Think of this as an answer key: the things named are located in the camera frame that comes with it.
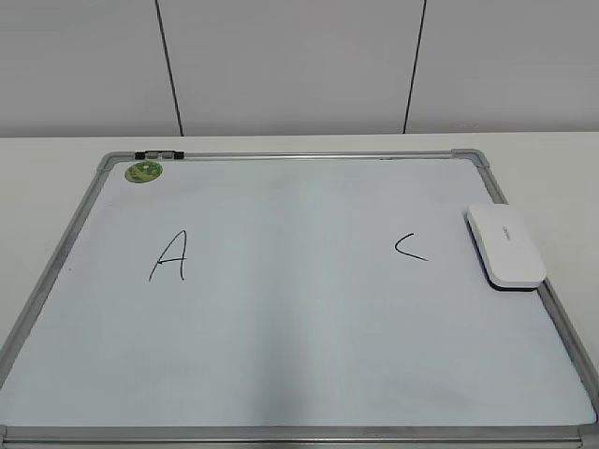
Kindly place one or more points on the white plastic board eraser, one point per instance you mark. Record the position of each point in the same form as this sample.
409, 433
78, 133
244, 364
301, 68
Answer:
509, 255

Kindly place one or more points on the round green magnet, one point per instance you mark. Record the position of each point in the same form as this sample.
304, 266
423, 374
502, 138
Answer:
143, 172

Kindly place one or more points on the white board with grey frame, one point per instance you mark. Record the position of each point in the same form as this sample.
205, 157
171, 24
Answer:
290, 299

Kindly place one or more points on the black hanging clip on frame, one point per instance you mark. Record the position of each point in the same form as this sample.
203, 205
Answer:
159, 155

